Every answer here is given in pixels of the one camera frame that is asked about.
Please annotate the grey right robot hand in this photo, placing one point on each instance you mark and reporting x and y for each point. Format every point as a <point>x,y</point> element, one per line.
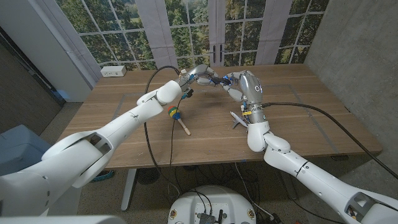
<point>251,90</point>

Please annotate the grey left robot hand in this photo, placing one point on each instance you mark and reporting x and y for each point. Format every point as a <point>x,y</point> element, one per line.
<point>200,71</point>

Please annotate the black TV remote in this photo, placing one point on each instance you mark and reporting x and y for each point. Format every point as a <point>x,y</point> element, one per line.
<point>222,81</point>

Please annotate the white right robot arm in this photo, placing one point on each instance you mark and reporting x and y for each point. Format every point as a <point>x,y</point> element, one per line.
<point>311,177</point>

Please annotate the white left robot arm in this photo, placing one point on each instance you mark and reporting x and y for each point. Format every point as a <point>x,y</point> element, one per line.
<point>93,146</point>

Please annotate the white toy airplane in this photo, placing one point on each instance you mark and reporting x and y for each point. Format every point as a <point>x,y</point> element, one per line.
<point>237,118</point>

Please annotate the colourful wooden maraca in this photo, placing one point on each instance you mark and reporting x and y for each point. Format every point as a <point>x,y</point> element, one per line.
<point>174,112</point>

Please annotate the printed window backdrop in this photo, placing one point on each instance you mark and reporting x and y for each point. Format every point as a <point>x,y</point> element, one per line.
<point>192,31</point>

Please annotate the white power strip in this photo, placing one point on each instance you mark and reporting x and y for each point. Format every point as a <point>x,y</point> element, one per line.
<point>113,71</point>

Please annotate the dark grey table leg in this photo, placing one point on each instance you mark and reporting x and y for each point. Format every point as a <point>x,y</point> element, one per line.
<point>287,186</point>

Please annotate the black round fan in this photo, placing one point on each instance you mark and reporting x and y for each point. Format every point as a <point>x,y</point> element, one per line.
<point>148,175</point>

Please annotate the white robot torso base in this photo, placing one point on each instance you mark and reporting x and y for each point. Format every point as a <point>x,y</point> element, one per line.
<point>186,205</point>

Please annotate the white table leg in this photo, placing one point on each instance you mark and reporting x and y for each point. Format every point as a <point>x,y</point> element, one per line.
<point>128,186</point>

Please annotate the teal plastic tray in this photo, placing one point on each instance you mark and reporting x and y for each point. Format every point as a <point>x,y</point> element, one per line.
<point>104,175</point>

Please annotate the blue-grey storage bin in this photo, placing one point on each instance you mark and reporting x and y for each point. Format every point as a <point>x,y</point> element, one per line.
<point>18,149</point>

